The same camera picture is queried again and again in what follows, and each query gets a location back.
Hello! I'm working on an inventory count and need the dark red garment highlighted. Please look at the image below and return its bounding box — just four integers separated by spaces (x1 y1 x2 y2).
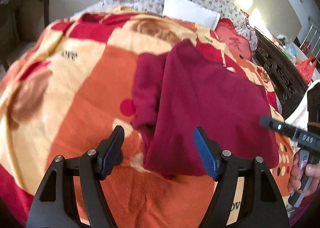
132 40 279 176

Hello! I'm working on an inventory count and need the person's right hand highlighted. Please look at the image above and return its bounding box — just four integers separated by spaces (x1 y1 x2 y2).
287 152 320 197

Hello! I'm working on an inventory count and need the white upholstered floral chair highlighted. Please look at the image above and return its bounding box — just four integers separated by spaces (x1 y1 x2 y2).
285 79 319 130

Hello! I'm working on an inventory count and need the dark carved wooden headboard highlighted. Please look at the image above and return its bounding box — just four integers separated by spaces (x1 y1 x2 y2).
253 29 308 119

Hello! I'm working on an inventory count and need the red plastic bag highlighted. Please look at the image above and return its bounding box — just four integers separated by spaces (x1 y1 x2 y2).
296 54 317 84

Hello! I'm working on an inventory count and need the metal stair railing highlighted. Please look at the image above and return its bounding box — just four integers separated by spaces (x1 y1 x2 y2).
299 16 320 61

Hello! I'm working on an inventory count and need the red heart-shaped cushion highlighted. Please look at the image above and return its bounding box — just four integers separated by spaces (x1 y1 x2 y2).
215 18 253 60

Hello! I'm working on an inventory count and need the dark wooden side table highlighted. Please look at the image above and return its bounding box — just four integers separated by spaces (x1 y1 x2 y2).
1 0 49 71

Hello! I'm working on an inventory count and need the white pillow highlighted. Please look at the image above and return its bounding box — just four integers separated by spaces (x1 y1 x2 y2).
162 0 221 30

